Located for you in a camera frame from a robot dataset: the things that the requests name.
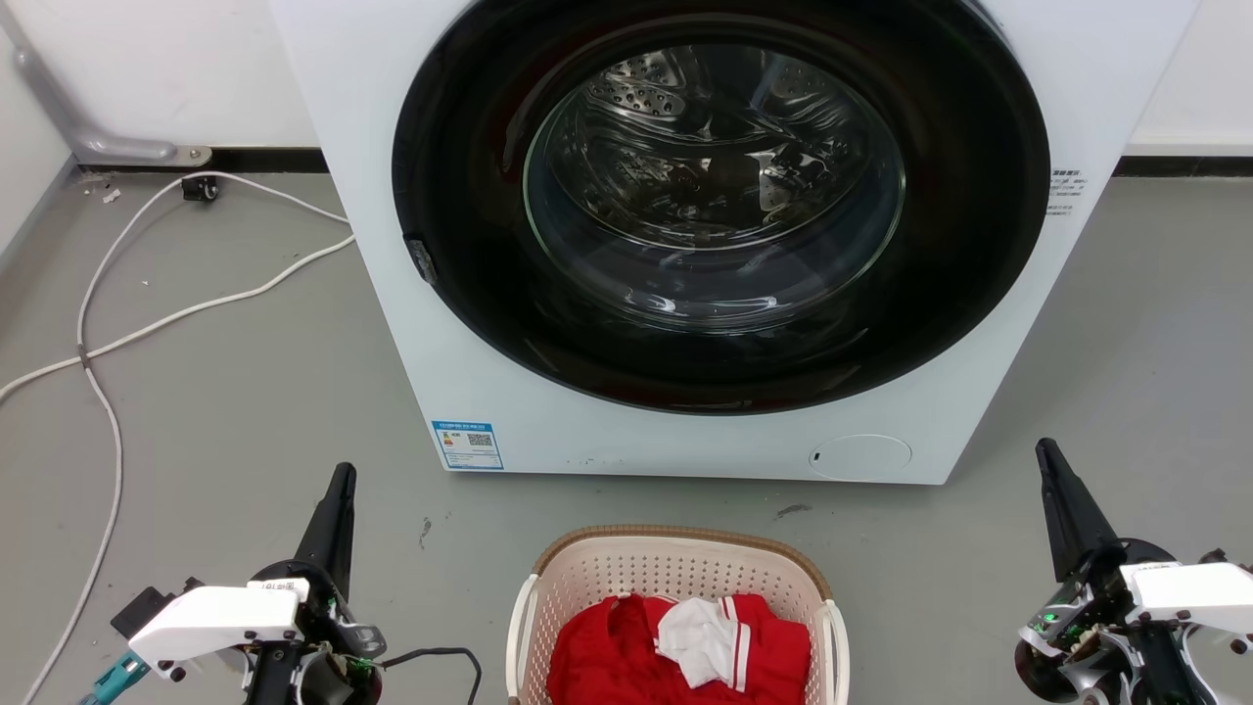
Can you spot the grey wall pipe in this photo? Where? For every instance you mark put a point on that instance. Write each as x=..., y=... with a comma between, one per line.
x=69, y=117

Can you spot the black round washer door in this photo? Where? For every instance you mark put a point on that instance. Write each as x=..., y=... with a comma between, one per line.
x=470, y=147

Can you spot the small black floor fitting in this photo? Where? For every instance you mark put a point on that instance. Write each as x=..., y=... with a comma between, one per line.
x=200, y=188

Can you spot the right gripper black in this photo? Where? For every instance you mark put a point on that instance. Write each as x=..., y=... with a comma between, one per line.
x=1096, y=636

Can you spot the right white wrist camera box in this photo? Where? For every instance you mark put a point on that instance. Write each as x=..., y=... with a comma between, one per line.
x=1199, y=587

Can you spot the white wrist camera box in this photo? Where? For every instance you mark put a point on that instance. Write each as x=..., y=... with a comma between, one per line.
x=220, y=617
x=1199, y=587

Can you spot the round white filter cover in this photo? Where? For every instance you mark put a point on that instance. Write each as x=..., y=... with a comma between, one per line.
x=861, y=457

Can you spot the red garment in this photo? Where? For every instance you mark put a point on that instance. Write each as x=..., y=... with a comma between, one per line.
x=607, y=656

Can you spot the blue energy label sticker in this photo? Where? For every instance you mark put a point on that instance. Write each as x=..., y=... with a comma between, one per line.
x=468, y=446

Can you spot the beige perforated laundry basket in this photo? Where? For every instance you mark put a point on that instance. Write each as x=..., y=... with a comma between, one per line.
x=675, y=563

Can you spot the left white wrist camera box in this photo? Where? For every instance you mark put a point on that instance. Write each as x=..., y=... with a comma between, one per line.
x=220, y=617

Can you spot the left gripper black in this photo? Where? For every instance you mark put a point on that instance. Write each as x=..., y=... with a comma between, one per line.
x=328, y=676

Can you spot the white garment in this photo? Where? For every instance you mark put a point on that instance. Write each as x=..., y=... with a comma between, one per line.
x=700, y=636

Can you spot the white front-load washing machine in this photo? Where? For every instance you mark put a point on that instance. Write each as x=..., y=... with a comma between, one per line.
x=607, y=431

